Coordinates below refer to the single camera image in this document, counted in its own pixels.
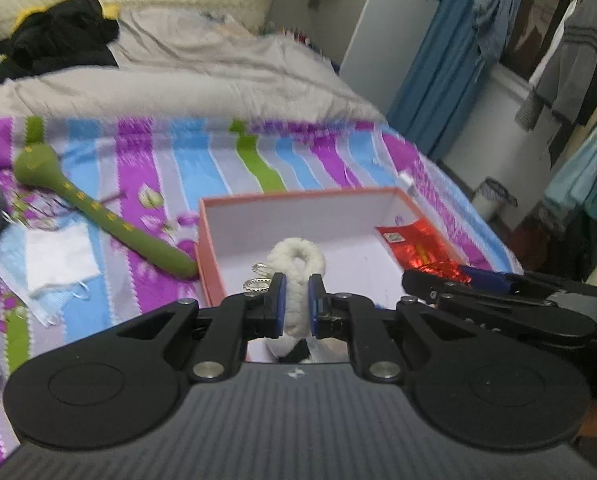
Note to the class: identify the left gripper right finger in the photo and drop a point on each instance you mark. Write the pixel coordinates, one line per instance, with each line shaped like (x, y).
(478, 387)

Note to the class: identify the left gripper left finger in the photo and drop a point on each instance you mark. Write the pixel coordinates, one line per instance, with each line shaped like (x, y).
(114, 386)

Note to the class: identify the red foil tea packet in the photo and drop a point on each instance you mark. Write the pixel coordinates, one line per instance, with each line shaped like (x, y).
(417, 246)

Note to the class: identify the blue face mask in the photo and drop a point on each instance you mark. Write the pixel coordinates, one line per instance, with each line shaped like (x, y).
(45, 306)

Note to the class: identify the small panda plush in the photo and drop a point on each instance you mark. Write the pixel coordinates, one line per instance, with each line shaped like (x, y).
(306, 350)

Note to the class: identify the orange cardboard box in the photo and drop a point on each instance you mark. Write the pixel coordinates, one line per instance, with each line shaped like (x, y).
(236, 232)

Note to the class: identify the white rope ring toy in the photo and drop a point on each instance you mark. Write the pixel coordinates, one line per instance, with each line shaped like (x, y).
(297, 259)

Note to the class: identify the white waste bin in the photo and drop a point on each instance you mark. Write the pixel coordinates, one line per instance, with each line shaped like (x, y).
(490, 197)

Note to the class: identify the hanging grey sweater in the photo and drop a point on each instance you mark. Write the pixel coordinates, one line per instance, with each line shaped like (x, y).
(563, 76)

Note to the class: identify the striped colourful bed sheet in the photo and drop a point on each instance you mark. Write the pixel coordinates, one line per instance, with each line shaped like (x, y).
(154, 172)

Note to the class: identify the green plush massage stick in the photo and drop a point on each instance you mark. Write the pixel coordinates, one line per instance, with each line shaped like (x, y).
(38, 166)

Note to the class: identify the blue curtain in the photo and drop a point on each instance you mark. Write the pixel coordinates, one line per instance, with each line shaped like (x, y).
(442, 85)

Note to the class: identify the hanging denim shirt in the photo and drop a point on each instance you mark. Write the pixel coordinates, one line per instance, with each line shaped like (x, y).
(493, 24)

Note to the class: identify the grey wardrobe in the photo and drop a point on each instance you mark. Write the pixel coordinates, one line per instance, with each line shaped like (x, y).
(372, 42)

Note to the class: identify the grey duvet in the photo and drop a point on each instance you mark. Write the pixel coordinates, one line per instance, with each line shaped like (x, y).
(179, 62)

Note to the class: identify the black clothes pile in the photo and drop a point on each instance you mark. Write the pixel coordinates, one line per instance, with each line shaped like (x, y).
(45, 44)

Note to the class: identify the yellow pillow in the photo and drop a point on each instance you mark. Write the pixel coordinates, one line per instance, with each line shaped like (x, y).
(69, 9)

